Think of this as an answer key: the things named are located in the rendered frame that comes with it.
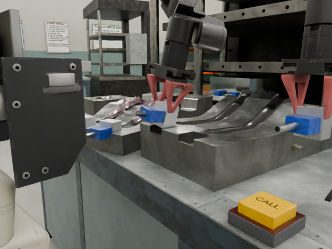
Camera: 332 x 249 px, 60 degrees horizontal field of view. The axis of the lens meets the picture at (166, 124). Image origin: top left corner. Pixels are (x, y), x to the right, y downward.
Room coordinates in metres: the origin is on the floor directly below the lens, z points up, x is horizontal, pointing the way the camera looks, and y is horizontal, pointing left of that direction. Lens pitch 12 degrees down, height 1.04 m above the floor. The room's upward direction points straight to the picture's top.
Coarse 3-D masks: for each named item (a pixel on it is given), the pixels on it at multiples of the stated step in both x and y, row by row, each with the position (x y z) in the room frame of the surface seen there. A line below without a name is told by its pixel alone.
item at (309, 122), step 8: (296, 112) 0.52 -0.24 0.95; (304, 112) 0.51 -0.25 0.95; (312, 112) 0.49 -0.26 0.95; (320, 112) 0.48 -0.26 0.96; (288, 120) 0.49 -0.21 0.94; (296, 120) 0.48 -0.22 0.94; (304, 120) 0.46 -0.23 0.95; (312, 120) 0.46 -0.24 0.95; (320, 120) 0.48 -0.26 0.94; (328, 120) 0.49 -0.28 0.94; (280, 128) 0.44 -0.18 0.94; (288, 128) 0.45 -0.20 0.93; (296, 128) 0.47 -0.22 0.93; (304, 128) 0.46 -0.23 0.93; (312, 128) 0.47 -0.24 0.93; (320, 128) 0.48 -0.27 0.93; (328, 128) 0.49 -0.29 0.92; (304, 136) 0.50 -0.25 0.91; (312, 136) 0.49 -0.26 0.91; (320, 136) 0.48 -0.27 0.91; (328, 136) 0.49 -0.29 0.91
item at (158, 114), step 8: (160, 104) 0.66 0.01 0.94; (128, 112) 0.60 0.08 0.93; (136, 112) 0.62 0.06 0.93; (144, 112) 0.63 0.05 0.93; (152, 112) 0.62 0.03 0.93; (160, 112) 0.63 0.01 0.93; (176, 112) 0.66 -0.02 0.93; (152, 120) 0.62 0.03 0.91; (160, 120) 0.64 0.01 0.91; (168, 120) 0.65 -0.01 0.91
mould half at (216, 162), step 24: (192, 120) 0.76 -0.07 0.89; (240, 120) 0.74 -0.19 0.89; (144, 144) 0.69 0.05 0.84; (168, 144) 0.61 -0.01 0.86; (216, 144) 0.51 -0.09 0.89; (240, 144) 0.54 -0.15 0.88; (264, 144) 0.59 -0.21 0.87; (288, 144) 0.65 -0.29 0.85; (312, 144) 0.72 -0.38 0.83; (168, 168) 0.61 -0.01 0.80; (192, 168) 0.55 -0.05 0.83; (216, 168) 0.50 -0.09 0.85; (240, 168) 0.55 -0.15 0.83; (264, 168) 0.60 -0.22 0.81
